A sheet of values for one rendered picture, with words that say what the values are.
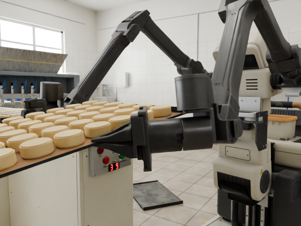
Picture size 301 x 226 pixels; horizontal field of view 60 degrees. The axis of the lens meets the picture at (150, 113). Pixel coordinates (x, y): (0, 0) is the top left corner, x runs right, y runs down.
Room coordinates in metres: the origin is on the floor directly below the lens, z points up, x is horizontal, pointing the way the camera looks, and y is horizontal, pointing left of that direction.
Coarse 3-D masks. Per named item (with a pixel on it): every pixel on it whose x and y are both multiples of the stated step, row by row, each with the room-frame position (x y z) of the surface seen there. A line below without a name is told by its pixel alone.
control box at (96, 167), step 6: (90, 150) 1.10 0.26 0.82; (96, 150) 1.10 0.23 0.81; (108, 150) 1.16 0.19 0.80; (90, 156) 1.10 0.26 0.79; (96, 156) 1.10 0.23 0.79; (102, 156) 1.13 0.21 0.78; (108, 156) 1.15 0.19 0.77; (114, 156) 1.18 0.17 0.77; (90, 162) 1.10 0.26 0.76; (96, 162) 1.10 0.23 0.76; (102, 162) 1.12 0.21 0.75; (114, 162) 1.18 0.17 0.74; (120, 162) 1.21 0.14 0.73; (126, 162) 1.25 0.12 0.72; (90, 168) 1.10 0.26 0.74; (96, 168) 1.10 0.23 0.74; (102, 168) 1.12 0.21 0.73; (108, 168) 1.15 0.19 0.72; (114, 168) 1.18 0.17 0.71; (90, 174) 1.10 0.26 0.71; (96, 174) 1.10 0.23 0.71
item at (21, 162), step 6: (174, 114) 0.59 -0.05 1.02; (90, 138) 0.47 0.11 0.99; (54, 144) 0.45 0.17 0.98; (84, 144) 0.43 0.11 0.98; (54, 150) 0.42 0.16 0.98; (60, 150) 0.42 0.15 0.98; (66, 150) 0.41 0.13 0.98; (18, 156) 0.41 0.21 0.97; (48, 156) 0.39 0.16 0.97; (18, 162) 0.38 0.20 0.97; (24, 162) 0.38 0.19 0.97; (30, 162) 0.37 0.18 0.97; (12, 168) 0.36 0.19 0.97
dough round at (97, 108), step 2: (94, 106) 0.72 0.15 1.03; (96, 106) 0.71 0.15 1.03; (98, 106) 0.71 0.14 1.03; (100, 106) 0.70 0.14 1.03; (102, 106) 0.70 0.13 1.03; (86, 108) 0.70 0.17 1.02; (88, 108) 0.70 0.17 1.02; (90, 108) 0.69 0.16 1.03; (92, 108) 0.69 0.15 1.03; (94, 108) 0.68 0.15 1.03; (96, 108) 0.68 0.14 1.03; (98, 108) 0.68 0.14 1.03; (100, 108) 0.69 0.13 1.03; (102, 108) 0.69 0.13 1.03; (86, 110) 0.68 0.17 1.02; (88, 110) 0.68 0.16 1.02; (90, 110) 0.68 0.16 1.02; (92, 110) 0.67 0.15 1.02; (94, 110) 0.67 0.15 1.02; (96, 110) 0.68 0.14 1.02; (98, 110) 0.68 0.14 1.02
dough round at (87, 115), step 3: (93, 111) 0.64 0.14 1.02; (96, 111) 0.63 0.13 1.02; (81, 114) 0.61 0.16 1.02; (84, 114) 0.61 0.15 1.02; (87, 114) 0.60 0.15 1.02; (90, 114) 0.60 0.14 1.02; (93, 114) 0.60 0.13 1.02; (96, 114) 0.60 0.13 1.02; (81, 117) 0.60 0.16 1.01; (84, 117) 0.59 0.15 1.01; (87, 117) 0.59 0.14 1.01; (90, 117) 0.59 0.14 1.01
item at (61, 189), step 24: (48, 168) 1.21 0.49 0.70; (72, 168) 1.09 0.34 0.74; (120, 168) 1.26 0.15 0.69; (24, 192) 1.37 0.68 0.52; (48, 192) 1.22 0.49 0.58; (72, 192) 1.10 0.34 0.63; (96, 192) 1.14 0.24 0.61; (120, 192) 1.26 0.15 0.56; (24, 216) 1.38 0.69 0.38; (48, 216) 1.22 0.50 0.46; (72, 216) 1.10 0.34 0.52; (96, 216) 1.13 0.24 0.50; (120, 216) 1.25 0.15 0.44
